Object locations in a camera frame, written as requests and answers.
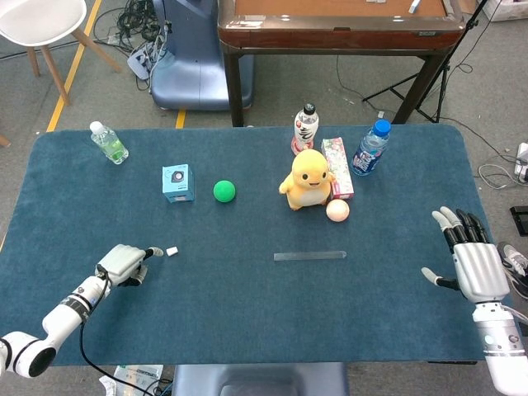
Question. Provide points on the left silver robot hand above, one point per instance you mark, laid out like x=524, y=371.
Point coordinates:
x=119, y=260

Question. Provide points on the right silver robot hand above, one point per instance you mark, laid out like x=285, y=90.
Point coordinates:
x=478, y=268

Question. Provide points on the small white cap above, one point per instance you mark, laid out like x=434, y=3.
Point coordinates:
x=172, y=251

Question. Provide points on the glass test tube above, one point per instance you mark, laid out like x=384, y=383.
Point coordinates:
x=309, y=256

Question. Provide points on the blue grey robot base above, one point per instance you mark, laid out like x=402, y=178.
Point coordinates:
x=194, y=62

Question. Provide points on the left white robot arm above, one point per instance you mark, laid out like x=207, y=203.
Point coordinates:
x=66, y=315

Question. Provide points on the grey sneaker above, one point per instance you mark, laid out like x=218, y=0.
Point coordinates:
x=513, y=264

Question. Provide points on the black flat device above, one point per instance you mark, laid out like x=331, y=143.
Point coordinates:
x=520, y=220

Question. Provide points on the light blue speaker box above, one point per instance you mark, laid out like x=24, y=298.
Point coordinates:
x=178, y=183

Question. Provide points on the clear bottle green label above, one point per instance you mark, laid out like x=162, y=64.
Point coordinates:
x=110, y=145

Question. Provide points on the green ball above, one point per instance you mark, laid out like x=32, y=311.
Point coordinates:
x=224, y=191

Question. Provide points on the blue table mat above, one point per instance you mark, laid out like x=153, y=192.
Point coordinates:
x=247, y=297

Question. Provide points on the peach ball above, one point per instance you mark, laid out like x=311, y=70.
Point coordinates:
x=338, y=210

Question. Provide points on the blue sports drink bottle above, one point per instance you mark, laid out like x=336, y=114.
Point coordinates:
x=369, y=152

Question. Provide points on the pink floral carton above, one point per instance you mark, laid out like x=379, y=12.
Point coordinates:
x=341, y=173

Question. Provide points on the blue robot torso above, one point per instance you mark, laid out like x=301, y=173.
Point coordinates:
x=255, y=379

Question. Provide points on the black tripod stand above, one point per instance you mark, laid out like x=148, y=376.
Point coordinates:
x=437, y=88

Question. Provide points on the yellow plush toy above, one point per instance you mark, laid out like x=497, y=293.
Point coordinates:
x=308, y=181

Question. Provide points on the white power strip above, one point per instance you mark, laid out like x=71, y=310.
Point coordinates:
x=138, y=62

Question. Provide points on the white red drink bottle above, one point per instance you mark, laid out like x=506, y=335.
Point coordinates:
x=304, y=130

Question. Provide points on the white chair wooden legs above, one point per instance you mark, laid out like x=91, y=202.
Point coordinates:
x=37, y=20

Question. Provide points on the cardboard box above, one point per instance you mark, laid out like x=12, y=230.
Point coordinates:
x=507, y=10

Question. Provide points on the brown mahjong table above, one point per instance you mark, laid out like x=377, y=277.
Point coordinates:
x=338, y=35

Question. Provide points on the white wall adapter strip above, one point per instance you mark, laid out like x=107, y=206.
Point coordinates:
x=523, y=161

